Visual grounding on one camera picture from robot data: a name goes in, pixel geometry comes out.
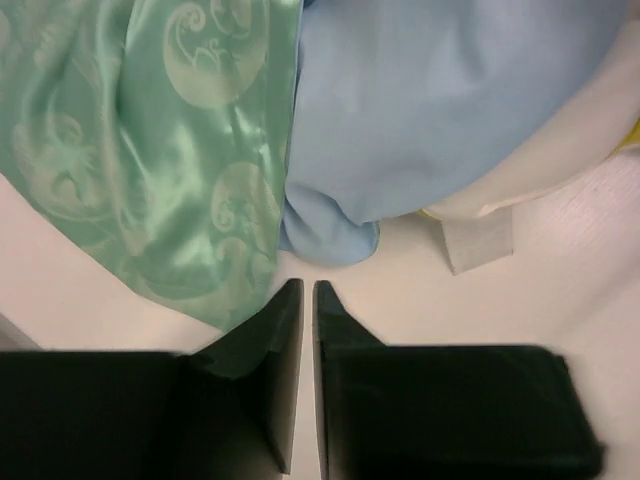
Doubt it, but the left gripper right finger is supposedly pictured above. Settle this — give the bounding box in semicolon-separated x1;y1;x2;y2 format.
313;281;605;479

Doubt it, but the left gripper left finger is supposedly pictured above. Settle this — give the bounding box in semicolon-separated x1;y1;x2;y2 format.
1;279;303;479

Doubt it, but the white yellow pillow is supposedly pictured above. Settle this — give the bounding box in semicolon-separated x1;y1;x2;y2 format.
425;19;639;274

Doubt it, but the blue green pillowcase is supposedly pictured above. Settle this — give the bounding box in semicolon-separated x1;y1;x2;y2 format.
1;1;631;332

